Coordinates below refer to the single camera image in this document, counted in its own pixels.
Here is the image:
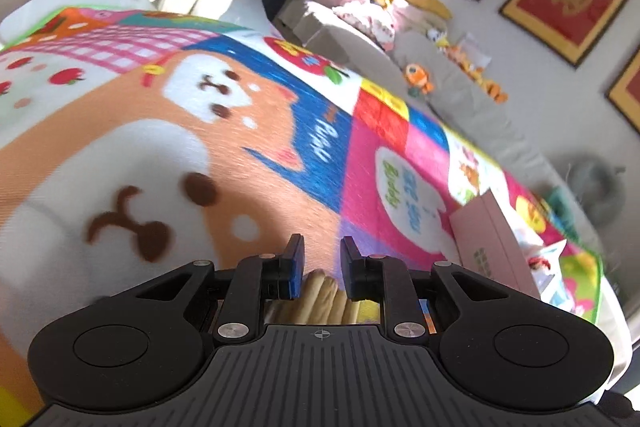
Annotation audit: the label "white paper sheet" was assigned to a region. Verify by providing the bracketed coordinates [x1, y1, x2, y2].
[457, 31, 489, 68]

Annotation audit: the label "grey neck pillow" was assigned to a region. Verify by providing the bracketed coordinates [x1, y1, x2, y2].
[564, 154, 626, 223]

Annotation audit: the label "beige sofa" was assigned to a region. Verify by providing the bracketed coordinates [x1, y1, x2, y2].
[272, 0, 602, 229]

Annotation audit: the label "colourful cartoon play mat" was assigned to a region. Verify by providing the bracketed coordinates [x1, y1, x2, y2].
[0, 4, 604, 408]

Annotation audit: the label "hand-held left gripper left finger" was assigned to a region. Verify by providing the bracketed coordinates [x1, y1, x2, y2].
[135, 234, 306, 343]

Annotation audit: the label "yellow duck plush toys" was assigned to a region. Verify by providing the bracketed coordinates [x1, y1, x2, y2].
[444, 44, 509, 103]

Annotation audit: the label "orange fish plush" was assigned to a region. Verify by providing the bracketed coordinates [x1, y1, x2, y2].
[402, 62, 435, 96]

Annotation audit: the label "yellow pillow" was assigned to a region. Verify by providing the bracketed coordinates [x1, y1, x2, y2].
[399, 0, 454, 20]

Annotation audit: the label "pink cardboard box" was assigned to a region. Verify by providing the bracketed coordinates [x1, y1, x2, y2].
[447, 191, 544, 301]

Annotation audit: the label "pink white plush bundle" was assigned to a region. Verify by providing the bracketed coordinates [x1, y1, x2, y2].
[332, 0, 399, 53]

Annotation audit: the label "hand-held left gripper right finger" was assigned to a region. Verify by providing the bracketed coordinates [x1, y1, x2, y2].
[340, 237, 538, 349]

